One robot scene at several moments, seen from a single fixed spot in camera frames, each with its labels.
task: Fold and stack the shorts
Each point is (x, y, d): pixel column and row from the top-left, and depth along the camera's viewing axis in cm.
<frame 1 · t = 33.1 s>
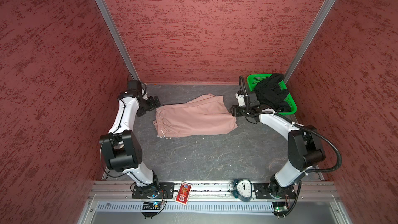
left hand: (154, 110, 87), fingers open
right hand: (233, 112, 93), fingers open
black shorts in basket: (270, 93, 109), point 8 cm above the table
pink shorts: (209, 113, 102), point 3 cm above the table

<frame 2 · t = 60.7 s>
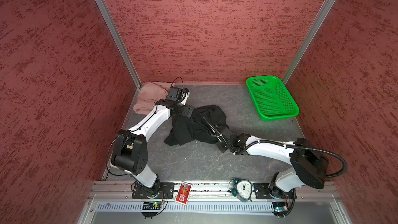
left hand: (185, 110, 90), fingers open
right hand: (220, 143, 87), fingers closed
black shorts in basket: (186, 129, 88), point 9 cm above the table
pink shorts: (148, 94, 113), point 3 cm above the table

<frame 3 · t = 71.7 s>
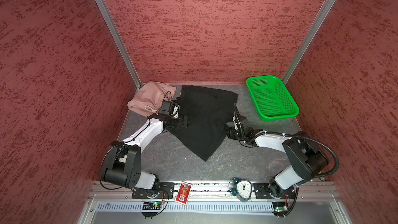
left hand: (182, 126, 89), fingers open
right hand: (227, 135, 93), fingers open
black shorts in basket: (208, 111, 106), on the table
the other named things where they were.

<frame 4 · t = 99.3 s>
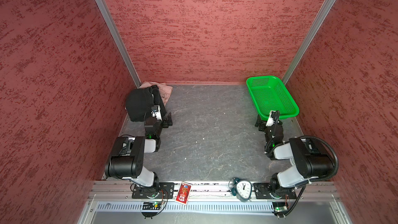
left hand: (163, 115, 94), fingers open
right hand: (264, 117, 92), fingers open
black shorts in basket: (139, 102, 101), point 8 cm above the table
the other named things where they were.

